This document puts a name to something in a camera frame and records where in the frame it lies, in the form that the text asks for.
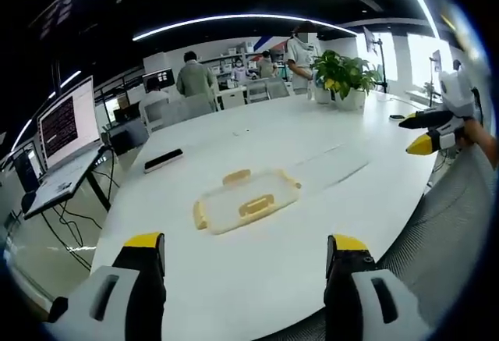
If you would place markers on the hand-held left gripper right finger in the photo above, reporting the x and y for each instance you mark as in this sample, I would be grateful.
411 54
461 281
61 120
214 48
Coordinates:
351 298

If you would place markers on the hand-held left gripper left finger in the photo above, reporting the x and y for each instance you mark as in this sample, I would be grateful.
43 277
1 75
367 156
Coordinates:
128 302

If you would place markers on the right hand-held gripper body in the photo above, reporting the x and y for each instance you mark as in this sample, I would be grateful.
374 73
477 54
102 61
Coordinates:
457 91

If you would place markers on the clear lid with yellow plastic buckle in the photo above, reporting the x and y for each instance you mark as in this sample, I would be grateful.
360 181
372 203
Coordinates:
249 200

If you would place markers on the person's right hand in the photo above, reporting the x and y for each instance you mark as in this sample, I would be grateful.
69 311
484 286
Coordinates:
468 132

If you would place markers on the small black flat object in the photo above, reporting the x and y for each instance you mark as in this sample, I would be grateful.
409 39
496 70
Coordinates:
396 117

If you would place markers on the monitor on black tripod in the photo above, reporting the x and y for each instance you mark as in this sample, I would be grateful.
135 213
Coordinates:
376 48

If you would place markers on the grey mesh office chair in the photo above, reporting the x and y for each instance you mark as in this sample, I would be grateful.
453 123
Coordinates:
448 231

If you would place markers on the green potted plant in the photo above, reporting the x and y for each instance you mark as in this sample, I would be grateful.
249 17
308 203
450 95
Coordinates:
343 73

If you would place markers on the black and white flat device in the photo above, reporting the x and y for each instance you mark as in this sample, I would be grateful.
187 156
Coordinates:
163 160

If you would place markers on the light grey office chair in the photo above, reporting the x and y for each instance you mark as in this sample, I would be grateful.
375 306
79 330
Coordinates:
269 89

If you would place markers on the dark grey office chair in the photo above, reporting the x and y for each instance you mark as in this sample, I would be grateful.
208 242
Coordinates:
126 138

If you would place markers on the dark computer tower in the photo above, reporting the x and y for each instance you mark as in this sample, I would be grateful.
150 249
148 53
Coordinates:
25 171

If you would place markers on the white laptop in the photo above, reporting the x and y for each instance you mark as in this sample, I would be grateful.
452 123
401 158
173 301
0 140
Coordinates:
66 138

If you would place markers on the white storage shelf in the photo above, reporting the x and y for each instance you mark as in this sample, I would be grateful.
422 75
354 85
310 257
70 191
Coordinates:
234 58

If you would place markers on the long ceiling light strip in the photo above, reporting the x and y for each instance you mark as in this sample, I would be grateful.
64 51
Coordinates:
241 21

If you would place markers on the black desktop monitor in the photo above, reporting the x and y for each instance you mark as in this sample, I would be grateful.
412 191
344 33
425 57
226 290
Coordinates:
159 79

